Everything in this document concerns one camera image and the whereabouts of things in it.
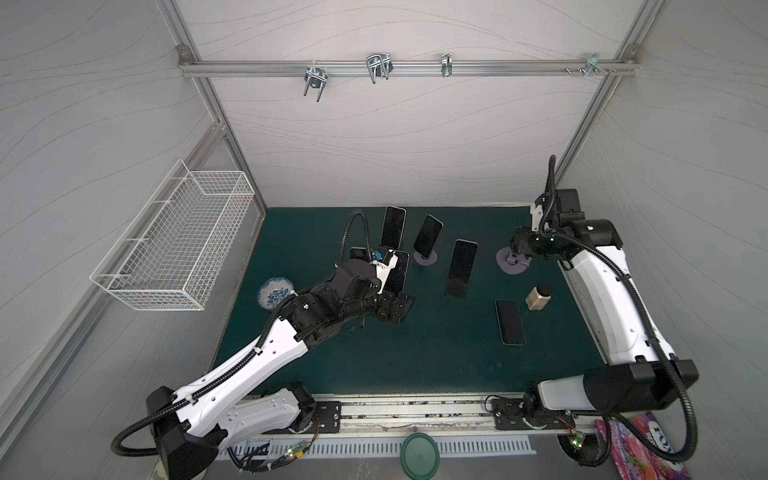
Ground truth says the grey round stand front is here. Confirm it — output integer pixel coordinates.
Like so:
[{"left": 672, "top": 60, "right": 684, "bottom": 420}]
[{"left": 495, "top": 246, "right": 532, "bottom": 275}]

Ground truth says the green round lid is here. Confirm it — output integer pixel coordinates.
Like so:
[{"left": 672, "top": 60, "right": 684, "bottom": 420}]
[{"left": 400, "top": 432, "right": 441, "bottom": 480}]

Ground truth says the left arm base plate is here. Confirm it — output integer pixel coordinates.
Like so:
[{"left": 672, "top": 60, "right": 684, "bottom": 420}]
[{"left": 265, "top": 401, "right": 342, "bottom": 435}]

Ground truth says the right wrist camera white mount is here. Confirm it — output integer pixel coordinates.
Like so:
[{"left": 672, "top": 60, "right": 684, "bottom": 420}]
[{"left": 530, "top": 202, "right": 544, "bottom": 232}]

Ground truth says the white wire basket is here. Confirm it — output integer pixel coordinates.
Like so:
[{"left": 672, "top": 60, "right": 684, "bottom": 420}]
[{"left": 90, "top": 160, "right": 254, "bottom": 312}]

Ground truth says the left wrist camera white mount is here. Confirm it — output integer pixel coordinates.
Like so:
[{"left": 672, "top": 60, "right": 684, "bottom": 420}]
[{"left": 371, "top": 248, "right": 398, "bottom": 294}]

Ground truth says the pink candy bag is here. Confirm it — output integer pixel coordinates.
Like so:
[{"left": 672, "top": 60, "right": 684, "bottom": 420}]
[{"left": 609, "top": 412, "right": 691, "bottom": 480}]

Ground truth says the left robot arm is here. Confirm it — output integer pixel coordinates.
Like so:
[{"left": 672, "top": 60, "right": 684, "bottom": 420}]
[{"left": 110, "top": 247, "right": 414, "bottom": 479}]

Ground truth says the black phone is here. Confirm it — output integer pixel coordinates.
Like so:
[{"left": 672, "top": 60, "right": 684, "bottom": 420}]
[
  {"left": 380, "top": 206, "right": 406, "bottom": 250},
  {"left": 414, "top": 214, "right": 444, "bottom": 259}
]

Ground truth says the centre cracked phone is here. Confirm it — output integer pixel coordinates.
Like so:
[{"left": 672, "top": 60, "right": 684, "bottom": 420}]
[{"left": 384, "top": 250, "right": 410, "bottom": 295}]

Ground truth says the blue white ceramic dish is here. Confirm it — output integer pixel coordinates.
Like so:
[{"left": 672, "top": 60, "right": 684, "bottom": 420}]
[{"left": 257, "top": 276, "right": 295, "bottom": 311}]

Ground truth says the green table mat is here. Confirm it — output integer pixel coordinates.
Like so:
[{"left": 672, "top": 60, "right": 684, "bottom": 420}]
[{"left": 217, "top": 207, "right": 603, "bottom": 395}]

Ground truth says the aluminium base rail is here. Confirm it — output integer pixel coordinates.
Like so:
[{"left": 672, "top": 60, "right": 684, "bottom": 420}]
[{"left": 203, "top": 392, "right": 607, "bottom": 461}]

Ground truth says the metal hook clamp middle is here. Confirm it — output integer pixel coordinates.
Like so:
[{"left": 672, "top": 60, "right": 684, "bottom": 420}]
[{"left": 365, "top": 53, "right": 393, "bottom": 84}]

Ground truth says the back middle black phone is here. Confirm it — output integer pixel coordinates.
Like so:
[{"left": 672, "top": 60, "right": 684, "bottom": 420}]
[{"left": 414, "top": 214, "right": 444, "bottom": 259}]

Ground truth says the metal hook clamp right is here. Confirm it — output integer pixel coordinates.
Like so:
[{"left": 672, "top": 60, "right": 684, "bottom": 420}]
[{"left": 564, "top": 53, "right": 618, "bottom": 78}]

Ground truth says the black stand right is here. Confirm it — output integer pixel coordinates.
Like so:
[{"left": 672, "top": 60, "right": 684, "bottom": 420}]
[{"left": 445, "top": 278, "right": 468, "bottom": 300}]

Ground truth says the metal ring clamp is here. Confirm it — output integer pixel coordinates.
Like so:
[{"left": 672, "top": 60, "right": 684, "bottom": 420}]
[{"left": 441, "top": 53, "right": 453, "bottom": 78}]

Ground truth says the green-edged phone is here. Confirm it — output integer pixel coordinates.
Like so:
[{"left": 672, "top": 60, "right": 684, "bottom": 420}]
[
  {"left": 495, "top": 300, "right": 526, "bottom": 346},
  {"left": 349, "top": 247, "right": 371, "bottom": 262}
]

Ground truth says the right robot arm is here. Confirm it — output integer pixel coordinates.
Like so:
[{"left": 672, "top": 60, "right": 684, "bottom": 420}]
[{"left": 504, "top": 157, "right": 699, "bottom": 466}]

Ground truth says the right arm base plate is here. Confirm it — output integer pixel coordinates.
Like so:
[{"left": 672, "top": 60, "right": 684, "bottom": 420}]
[{"left": 484, "top": 395, "right": 575, "bottom": 431}]

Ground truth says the small jar black lid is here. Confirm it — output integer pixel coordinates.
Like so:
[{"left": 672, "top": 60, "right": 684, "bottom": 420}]
[{"left": 525, "top": 284, "right": 552, "bottom": 311}]

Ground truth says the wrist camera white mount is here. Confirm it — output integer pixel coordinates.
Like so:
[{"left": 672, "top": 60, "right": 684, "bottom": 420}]
[
  {"left": 371, "top": 248, "right": 398, "bottom": 294},
  {"left": 530, "top": 202, "right": 544, "bottom": 232}
]

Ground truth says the metal hook clamp left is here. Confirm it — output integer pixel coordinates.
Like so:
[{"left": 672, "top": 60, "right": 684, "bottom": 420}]
[{"left": 303, "top": 66, "right": 328, "bottom": 102}]

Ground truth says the aluminium crossbar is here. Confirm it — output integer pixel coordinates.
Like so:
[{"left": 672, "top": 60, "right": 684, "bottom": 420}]
[{"left": 179, "top": 57, "right": 640, "bottom": 78}]

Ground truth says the metal hook clamp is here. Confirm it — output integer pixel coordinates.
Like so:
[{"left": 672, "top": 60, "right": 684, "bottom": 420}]
[
  {"left": 303, "top": 66, "right": 328, "bottom": 102},
  {"left": 564, "top": 53, "right": 618, "bottom": 78},
  {"left": 365, "top": 53, "right": 393, "bottom": 84}
]

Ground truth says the back left black phone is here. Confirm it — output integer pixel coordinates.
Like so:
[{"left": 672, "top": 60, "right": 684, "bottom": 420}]
[{"left": 380, "top": 206, "right": 406, "bottom": 250}]

